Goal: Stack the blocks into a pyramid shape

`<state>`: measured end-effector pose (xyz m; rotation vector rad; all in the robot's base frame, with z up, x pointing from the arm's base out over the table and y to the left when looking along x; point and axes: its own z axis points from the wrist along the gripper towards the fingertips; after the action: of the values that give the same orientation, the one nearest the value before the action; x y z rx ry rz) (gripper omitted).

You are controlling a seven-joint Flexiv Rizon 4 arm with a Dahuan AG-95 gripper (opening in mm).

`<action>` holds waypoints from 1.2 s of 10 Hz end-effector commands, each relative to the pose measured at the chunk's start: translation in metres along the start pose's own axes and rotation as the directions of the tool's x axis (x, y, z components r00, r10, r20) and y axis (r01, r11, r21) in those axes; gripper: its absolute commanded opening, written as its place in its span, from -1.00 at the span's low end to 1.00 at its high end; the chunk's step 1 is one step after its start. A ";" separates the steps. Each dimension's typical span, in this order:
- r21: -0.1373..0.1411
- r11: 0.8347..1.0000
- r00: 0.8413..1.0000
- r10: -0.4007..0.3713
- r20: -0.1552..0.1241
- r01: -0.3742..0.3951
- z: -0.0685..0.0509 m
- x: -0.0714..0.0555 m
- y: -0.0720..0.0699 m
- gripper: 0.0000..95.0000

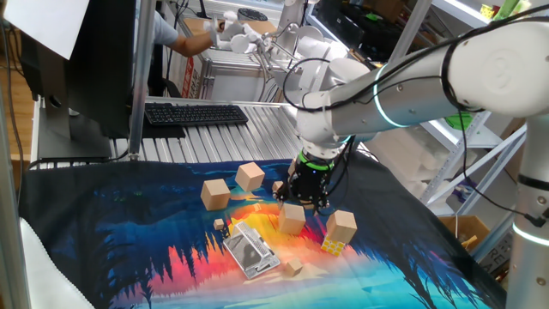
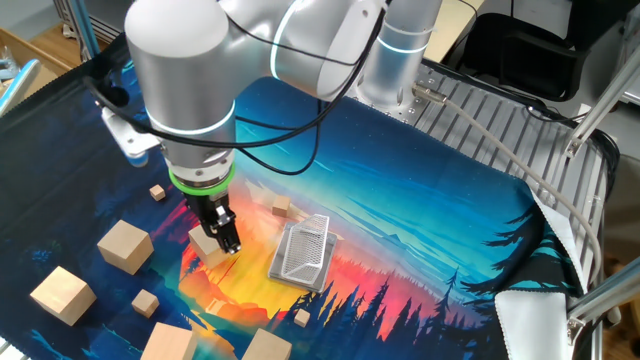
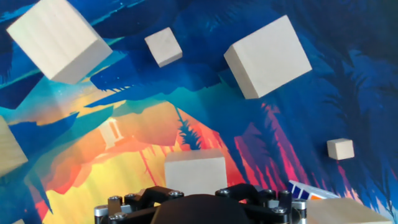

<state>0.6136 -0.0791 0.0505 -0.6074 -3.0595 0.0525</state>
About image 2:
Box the green wrist adapter ring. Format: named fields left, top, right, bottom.
left=167, top=162, right=236, bottom=197

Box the aluminium frame rail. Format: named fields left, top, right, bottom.
left=52, top=0, right=131, bottom=46

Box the colourful forest print cloth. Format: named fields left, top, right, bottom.
left=0, top=32, right=586, bottom=360

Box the wooden crate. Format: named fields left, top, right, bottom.
left=0, top=27, right=71, bottom=101

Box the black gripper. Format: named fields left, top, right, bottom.
left=183, top=190, right=243, bottom=255

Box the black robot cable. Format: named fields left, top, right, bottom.
left=82, top=0, right=389, bottom=176

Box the black cable bundle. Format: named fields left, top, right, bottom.
left=519, top=94, right=622, bottom=201

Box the light blue object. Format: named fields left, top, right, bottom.
left=0, top=58, right=42, bottom=117

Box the aluminium frame strut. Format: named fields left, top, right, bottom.
left=563, top=52, right=640, bottom=159
left=566, top=257, right=640, bottom=360

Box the thick grey cable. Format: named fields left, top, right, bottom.
left=412, top=82, right=604, bottom=286

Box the black case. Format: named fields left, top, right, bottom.
left=459, top=12, right=591, bottom=103

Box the silver metal mesh holder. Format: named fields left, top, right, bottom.
left=267, top=213, right=338, bottom=295

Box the large wooden cube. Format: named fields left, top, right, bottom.
left=140, top=321, right=199, bottom=360
left=187, top=223, right=236, bottom=270
left=29, top=265, right=98, bottom=327
left=241, top=327, right=293, bottom=360
left=96, top=219, right=155, bottom=276

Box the blue post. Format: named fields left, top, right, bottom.
left=69, top=0, right=101, bottom=61

